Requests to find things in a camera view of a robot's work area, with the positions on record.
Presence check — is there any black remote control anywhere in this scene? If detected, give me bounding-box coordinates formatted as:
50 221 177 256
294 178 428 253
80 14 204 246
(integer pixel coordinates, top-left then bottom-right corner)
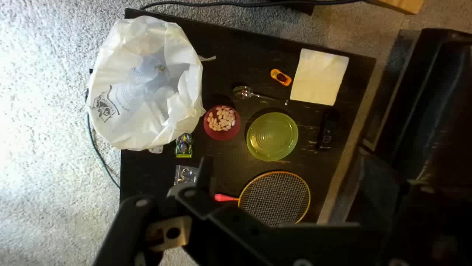
316 110 341 153

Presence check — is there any red bowl with white candies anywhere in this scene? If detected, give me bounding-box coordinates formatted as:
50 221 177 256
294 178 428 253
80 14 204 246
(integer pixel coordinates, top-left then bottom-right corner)
202 104 242 144

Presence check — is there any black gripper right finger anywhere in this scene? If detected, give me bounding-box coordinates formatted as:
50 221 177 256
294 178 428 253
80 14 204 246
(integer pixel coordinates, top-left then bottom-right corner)
362 156 410 224

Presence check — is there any white bag lined trash bin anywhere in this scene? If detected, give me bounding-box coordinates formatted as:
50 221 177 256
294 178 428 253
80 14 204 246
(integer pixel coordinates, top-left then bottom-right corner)
86 14 208 154

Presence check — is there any light wooden board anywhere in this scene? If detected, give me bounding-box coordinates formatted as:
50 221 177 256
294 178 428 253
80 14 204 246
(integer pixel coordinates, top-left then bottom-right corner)
375 0 425 15

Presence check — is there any yellow orange toy object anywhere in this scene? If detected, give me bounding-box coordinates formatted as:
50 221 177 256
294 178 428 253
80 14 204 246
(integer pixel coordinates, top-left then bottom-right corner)
269 67 294 89

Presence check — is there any thin floor cable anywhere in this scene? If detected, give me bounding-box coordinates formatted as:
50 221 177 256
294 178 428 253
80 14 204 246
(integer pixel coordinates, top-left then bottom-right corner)
86 111 124 191

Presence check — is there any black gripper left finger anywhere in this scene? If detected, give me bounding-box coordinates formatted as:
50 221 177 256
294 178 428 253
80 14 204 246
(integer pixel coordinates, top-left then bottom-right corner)
196 156 219 200

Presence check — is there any silver metal spoon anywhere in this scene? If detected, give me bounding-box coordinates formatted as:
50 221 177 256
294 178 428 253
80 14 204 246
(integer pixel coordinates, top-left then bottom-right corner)
232 85 291 107

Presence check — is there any black stand base bar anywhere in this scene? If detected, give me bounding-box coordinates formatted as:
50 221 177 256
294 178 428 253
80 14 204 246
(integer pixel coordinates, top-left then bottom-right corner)
267 0 317 17

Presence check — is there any white paper napkin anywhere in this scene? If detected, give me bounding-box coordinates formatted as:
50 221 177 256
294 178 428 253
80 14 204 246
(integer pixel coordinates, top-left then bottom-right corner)
288 48 351 108

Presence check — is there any clear plastic packet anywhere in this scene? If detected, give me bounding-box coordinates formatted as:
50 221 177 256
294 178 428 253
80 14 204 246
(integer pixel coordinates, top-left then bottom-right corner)
173 164 201 188

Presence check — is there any badminton racket with red handle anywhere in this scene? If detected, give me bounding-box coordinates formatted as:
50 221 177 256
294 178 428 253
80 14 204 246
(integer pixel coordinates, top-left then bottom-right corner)
213 170 313 229

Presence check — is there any small green packet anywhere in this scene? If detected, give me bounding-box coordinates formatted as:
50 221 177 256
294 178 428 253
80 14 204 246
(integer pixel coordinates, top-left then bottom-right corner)
174 132 195 160

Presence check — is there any black wooden coffee table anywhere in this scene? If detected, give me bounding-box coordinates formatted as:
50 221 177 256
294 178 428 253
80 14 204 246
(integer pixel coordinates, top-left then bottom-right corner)
118 8 378 227

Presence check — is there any green plastic bowl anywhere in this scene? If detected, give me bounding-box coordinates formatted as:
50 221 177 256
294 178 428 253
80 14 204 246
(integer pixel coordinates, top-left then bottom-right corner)
245 111 301 163

